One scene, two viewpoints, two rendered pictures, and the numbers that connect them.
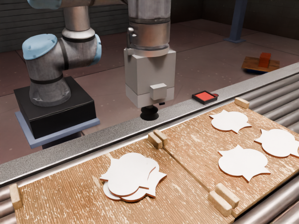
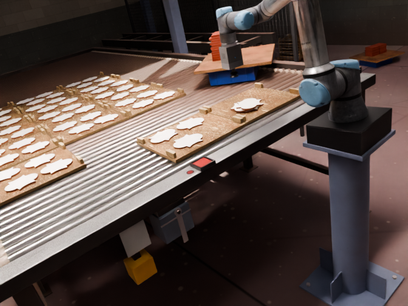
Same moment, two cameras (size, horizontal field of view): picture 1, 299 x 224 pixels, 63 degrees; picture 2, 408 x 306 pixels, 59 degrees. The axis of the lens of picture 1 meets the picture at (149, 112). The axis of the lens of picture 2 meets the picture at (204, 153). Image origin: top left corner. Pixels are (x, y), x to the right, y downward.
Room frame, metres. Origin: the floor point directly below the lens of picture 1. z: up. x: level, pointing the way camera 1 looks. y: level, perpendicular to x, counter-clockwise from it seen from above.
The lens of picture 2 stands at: (2.19, -0.21, 1.60)
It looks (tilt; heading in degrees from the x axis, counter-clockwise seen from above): 26 degrees down; 181
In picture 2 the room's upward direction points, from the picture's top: 12 degrees counter-clockwise
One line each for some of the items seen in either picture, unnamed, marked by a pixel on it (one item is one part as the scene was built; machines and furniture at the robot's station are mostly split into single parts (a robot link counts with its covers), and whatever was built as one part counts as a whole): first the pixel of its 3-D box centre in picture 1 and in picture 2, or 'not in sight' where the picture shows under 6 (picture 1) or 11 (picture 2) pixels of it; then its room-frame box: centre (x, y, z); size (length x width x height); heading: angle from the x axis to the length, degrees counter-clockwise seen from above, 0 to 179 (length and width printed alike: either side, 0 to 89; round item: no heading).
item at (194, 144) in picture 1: (234, 143); (190, 133); (0.60, -0.27, 0.93); 0.41 x 0.35 x 0.02; 124
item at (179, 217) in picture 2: not in sight; (172, 220); (1.03, -0.40, 0.77); 0.14 x 0.11 x 0.18; 123
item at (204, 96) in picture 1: (204, 97); (202, 163); (0.91, -0.24, 0.92); 0.06 x 0.06 x 0.01; 33
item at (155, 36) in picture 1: (148, 33); (228, 37); (0.46, 0.00, 1.30); 0.08 x 0.08 x 0.05
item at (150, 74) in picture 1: (151, 74); (229, 54); (0.45, 0.00, 1.23); 0.10 x 0.09 x 0.16; 27
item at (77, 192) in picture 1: (116, 205); (251, 103); (0.37, 0.08, 0.93); 0.41 x 0.35 x 0.02; 122
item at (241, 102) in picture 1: (241, 102); (170, 153); (0.82, -0.36, 0.95); 0.06 x 0.02 x 0.03; 34
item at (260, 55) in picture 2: not in sight; (236, 57); (-0.30, 0.13, 1.03); 0.50 x 0.50 x 0.02; 73
